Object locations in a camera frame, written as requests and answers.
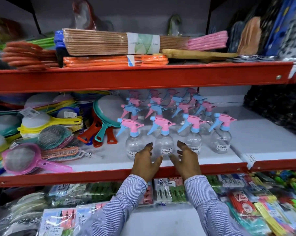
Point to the pink plastic strainer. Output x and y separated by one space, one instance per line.
20 159

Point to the person's left thumb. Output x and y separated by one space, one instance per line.
158 162

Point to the pile of clothespin packets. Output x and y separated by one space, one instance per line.
273 194

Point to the person's right forearm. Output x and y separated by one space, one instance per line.
211 208

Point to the net bag of strainers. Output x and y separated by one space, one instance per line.
53 137

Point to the red-brown bundle of rolled mats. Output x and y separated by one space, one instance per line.
25 56

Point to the orange plastic strainer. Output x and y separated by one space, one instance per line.
111 137

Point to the pink clothespin packet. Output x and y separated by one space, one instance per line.
148 195

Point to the teal plastic strainer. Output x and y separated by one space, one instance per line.
108 109

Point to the red item in clear wrap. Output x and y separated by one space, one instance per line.
85 14

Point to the person's left hand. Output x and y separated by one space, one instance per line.
144 167

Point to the person's right hand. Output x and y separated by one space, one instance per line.
188 167

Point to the group of clear spray bottles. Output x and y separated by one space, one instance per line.
164 142

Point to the white price tag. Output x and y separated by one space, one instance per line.
29 112

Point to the yellow plastic strainer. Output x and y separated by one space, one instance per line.
40 122

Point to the dark grey fabric cover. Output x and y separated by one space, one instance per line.
236 36

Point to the green bundle of sticks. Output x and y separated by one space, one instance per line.
43 42

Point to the person's right thumb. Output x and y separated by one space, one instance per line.
173 160

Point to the yellow wooden board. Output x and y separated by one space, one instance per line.
197 54

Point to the black-white dotted fabric cover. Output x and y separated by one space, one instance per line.
294 39

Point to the black patterned fabric pile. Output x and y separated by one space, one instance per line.
278 108

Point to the beige bundle of rolled mats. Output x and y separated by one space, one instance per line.
96 41

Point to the pink bundle of rolled mats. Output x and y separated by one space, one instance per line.
208 41

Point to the stack of colourful strainers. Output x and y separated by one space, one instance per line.
5 125

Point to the pile of bagged packets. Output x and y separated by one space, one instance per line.
52 206

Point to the yellow clothespin packet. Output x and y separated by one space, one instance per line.
270 218

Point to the brown fabric cover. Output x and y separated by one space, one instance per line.
250 36

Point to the red metal shelf beam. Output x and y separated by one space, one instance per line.
89 175
138 77

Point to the blue patterned fabric cover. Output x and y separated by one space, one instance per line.
280 26

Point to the white metal shelf board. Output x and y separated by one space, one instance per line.
265 137

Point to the white shelf label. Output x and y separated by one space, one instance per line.
251 160

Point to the red clothespin packet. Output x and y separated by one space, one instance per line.
243 202

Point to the person's left forearm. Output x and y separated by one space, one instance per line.
113 211

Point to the orange mesh-wrapped pack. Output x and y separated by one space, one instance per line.
62 153

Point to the green hook in clear wrap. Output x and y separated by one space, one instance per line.
174 25

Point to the green clothespin packet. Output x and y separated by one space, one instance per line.
173 191

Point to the red plastic strainer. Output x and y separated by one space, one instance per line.
90 132

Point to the blue plastic bowl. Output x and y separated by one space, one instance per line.
68 113

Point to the orange bundle of rolled mats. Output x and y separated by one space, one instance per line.
101 61

